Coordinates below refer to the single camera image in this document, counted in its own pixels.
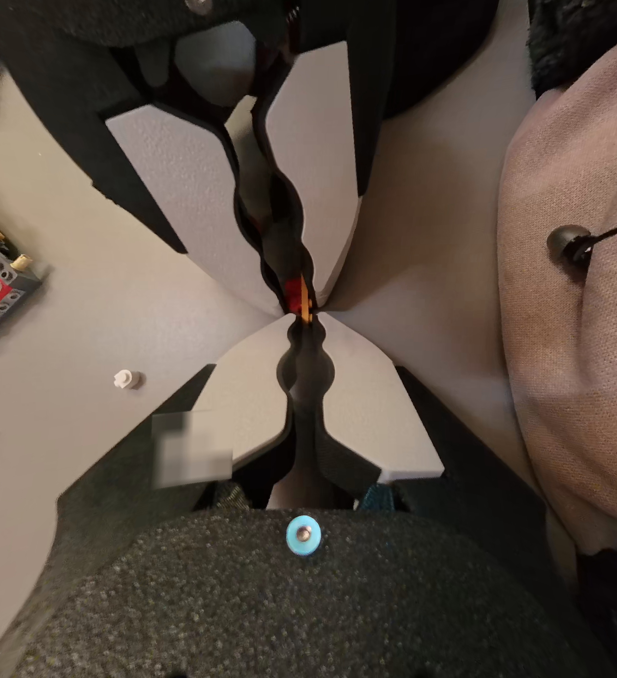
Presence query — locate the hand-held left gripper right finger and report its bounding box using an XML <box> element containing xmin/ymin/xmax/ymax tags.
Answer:
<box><xmin>313</xmin><ymin>311</ymin><xmax>445</xmax><ymax>500</ymax></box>

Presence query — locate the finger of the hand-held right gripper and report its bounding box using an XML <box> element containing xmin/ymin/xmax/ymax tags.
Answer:
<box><xmin>253</xmin><ymin>41</ymin><xmax>363</xmax><ymax>313</ymax></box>
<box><xmin>105</xmin><ymin>100</ymin><xmax>294</xmax><ymax>315</ymax></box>

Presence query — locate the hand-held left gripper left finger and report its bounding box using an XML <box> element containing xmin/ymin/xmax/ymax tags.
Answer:
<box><xmin>181</xmin><ymin>313</ymin><xmax>296</xmax><ymax>506</ymax></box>

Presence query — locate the orange and red lego assembly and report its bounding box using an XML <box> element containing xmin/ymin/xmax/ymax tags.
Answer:
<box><xmin>284</xmin><ymin>274</ymin><xmax>315</xmax><ymax>323</ymax></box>

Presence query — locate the person's beige sweater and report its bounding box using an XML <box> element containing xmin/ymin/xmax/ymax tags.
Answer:
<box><xmin>497</xmin><ymin>26</ymin><xmax>617</xmax><ymax>557</ymax></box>

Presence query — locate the black wired earbud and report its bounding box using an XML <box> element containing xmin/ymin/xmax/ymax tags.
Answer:
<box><xmin>547</xmin><ymin>214</ymin><xmax>617</xmax><ymax>272</ymax></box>

